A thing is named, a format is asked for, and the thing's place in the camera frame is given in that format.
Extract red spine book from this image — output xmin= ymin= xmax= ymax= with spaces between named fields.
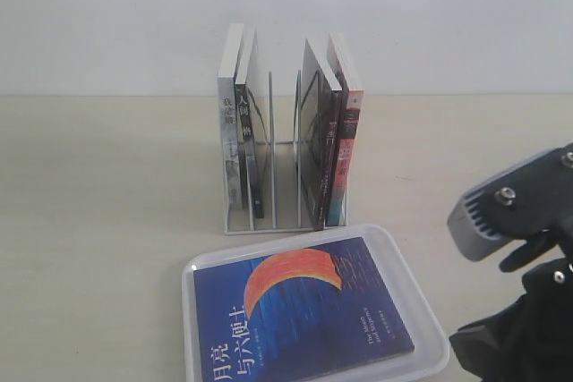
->
xmin=325 ymin=32 xmax=364 ymax=227

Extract white plastic tray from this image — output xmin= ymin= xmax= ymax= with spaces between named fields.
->
xmin=181 ymin=225 xmax=449 ymax=381

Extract blue moon cover book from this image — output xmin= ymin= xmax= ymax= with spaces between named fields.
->
xmin=194 ymin=237 xmax=415 ymax=381

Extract black spine book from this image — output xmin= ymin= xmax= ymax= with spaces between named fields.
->
xmin=235 ymin=28 xmax=269 ymax=219

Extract dark maroon book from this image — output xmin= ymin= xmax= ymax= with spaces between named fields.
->
xmin=298 ymin=39 xmax=342 ymax=231

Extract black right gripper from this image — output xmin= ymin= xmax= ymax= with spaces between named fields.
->
xmin=449 ymin=232 xmax=572 ymax=381

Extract grey white book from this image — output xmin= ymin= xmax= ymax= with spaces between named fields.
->
xmin=217 ymin=23 xmax=244 ymax=224

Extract white wire book rack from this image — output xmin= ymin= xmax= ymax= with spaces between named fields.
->
xmin=216 ymin=69 xmax=348 ymax=237

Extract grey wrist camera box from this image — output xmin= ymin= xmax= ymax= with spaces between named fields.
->
xmin=447 ymin=144 xmax=572 ymax=272

